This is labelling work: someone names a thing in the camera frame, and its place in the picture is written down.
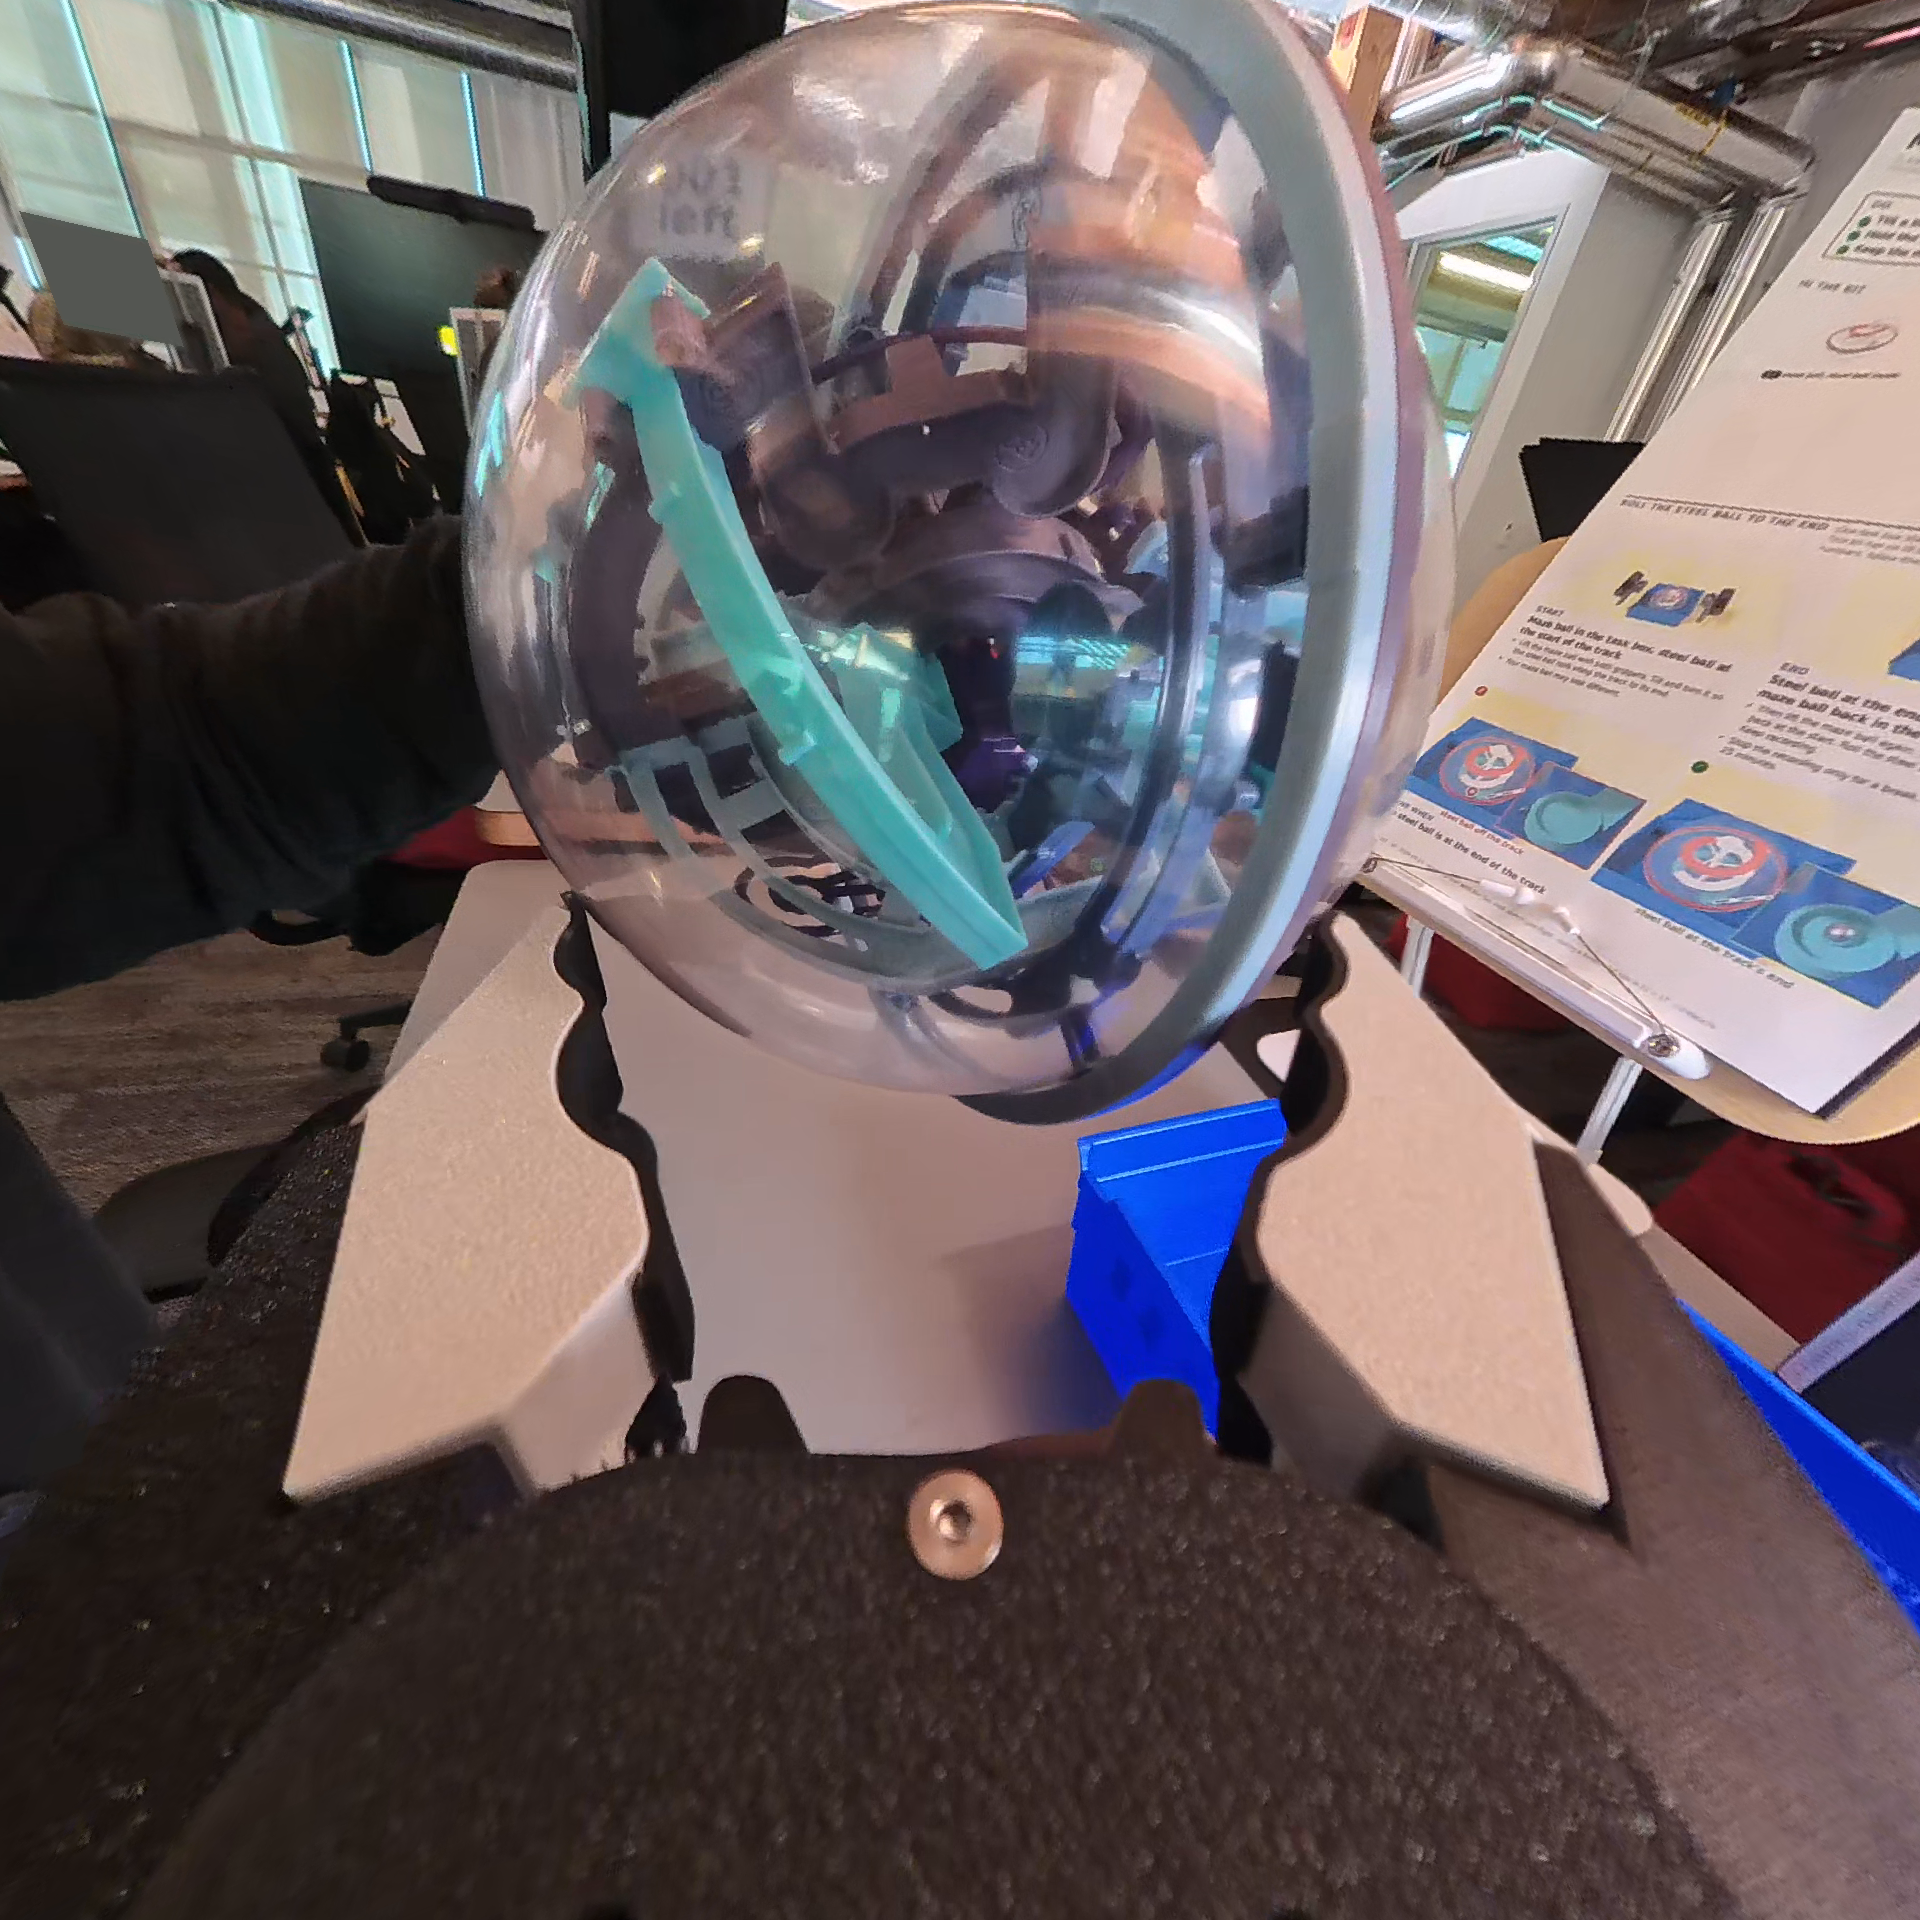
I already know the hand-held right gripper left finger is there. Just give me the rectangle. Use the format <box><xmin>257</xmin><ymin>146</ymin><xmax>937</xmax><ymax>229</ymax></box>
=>
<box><xmin>286</xmin><ymin>895</ymin><xmax>692</xmax><ymax>1499</ymax></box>

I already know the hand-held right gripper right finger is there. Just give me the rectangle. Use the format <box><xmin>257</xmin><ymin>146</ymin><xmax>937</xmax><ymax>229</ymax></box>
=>
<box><xmin>1207</xmin><ymin>917</ymin><xmax>1618</xmax><ymax>1511</ymax></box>

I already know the blue plastic bin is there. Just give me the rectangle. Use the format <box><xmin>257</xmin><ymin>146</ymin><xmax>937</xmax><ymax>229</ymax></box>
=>
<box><xmin>1068</xmin><ymin>1102</ymin><xmax>1920</xmax><ymax>1628</ymax></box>

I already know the clear plastic maze ball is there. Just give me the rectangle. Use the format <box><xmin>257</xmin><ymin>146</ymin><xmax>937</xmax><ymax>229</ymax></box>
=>
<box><xmin>464</xmin><ymin>0</ymin><xmax>1457</xmax><ymax>1131</ymax></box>

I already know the person's left forearm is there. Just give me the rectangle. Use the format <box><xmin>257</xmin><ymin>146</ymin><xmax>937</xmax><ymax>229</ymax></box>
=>
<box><xmin>0</xmin><ymin>510</ymin><xmax>506</xmax><ymax>1006</ymax></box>

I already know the wooden instruction board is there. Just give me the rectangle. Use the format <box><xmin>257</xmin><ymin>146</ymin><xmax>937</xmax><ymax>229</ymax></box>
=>
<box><xmin>1345</xmin><ymin>107</ymin><xmax>1920</xmax><ymax>1149</ymax></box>

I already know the black office chair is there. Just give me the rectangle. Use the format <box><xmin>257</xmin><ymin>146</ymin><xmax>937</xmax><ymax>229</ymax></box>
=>
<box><xmin>0</xmin><ymin>359</ymin><xmax>361</xmax><ymax>603</ymax></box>

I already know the silver ventilation duct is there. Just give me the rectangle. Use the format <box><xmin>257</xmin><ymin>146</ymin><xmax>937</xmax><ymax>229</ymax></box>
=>
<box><xmin>1372</xmin><ymin>27</ymin><xmax>1742</xmax><ymax>214</ymax></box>

